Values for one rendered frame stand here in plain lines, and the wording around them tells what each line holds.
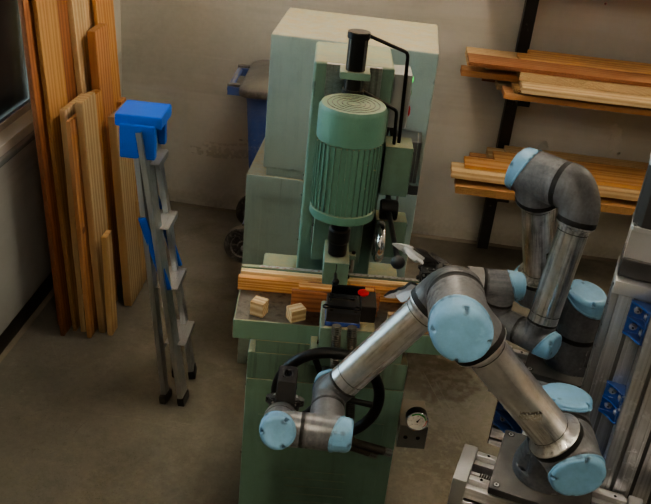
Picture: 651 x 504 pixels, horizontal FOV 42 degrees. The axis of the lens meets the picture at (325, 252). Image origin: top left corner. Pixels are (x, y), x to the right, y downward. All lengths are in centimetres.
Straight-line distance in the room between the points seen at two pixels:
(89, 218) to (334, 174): 162
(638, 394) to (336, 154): 91
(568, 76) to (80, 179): 221
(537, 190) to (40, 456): 200
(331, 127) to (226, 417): 157
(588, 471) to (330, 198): 91
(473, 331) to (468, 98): 307
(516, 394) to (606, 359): 45
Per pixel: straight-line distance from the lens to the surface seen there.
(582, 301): 233
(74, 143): 342
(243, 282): 239
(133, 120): 291
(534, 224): 221
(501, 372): 167
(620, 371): 212
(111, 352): 371
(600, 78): 413
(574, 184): 206
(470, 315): 157
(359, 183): 216
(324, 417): 179
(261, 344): 231
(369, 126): 211
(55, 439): 330
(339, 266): 230
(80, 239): 356
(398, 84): 244
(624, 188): 437
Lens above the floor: 214
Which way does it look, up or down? 28 degrees down
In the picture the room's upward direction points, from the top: 6 degrees clockwise
